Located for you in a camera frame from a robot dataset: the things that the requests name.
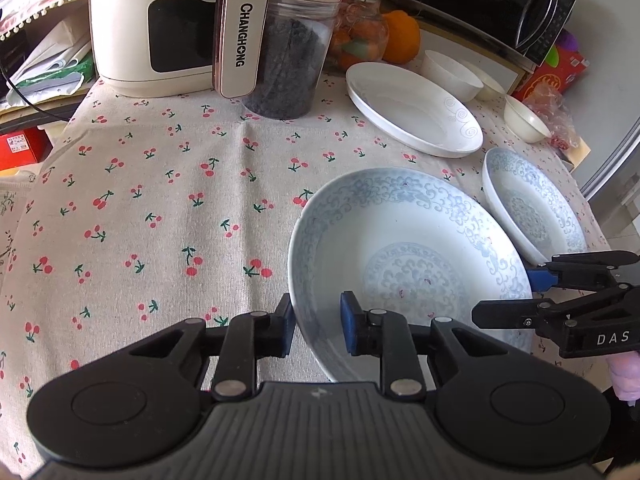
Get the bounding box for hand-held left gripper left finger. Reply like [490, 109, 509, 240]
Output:
[127, 294, 296, 403]

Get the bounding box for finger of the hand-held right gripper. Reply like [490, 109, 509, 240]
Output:
[526, 250, 640, 293]
[471, 298, 566, 332]

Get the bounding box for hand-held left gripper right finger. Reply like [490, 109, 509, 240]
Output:
[340, 291, 516, 403]

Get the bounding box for small blue patterned plate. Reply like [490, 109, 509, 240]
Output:
[481, 147, 588, 266]

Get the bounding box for large blue patterned plate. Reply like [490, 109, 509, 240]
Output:
[289, 169, 533, 383]

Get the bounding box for white bowl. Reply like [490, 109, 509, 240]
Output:
[419, 50, 485, 103]
[503, 95, 552, 143]
[460, 60, 507, 101]

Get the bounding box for white plate with swirl print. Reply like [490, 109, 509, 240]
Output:
[346, 61, 484, 158]

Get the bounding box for person's right forearm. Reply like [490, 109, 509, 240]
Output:
[607, 350, 640, 403]

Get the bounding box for clear plastic bag of fruit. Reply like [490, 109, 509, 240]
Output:
[525, 92, 576, 151]

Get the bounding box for cherry print tablecloth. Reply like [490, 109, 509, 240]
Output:
[0, 67, 613, 478]

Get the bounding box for red printed cardboard box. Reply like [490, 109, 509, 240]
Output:
[510, 47, 588, 106]

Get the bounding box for silver refrigerator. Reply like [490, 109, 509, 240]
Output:
[562, 0, 640, 206]

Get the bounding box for white wood-edged stand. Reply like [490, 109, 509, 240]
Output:
[415, 15, 531, 91]

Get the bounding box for clear plastic jar dark contents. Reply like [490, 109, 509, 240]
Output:
[242, 0, 342, 121]

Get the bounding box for large orange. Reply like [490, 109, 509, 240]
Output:
[382, 10, 422, 64]

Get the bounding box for glass jar with small oranges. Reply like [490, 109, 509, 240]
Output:
[320, 0, 390, 77]

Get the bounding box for embroidered white cloth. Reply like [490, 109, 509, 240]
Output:
[0, 170, 37, 286]

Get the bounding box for small red box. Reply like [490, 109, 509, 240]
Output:
[0, 127, 48, 171]

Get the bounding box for cream air fryer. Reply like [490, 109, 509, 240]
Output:
[89, 0, 308, 98]

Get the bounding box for pile of papers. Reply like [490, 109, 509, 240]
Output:
[0, 10, 96, 108]

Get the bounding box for black cable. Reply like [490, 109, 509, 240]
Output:
[0, 67, 76, 117]

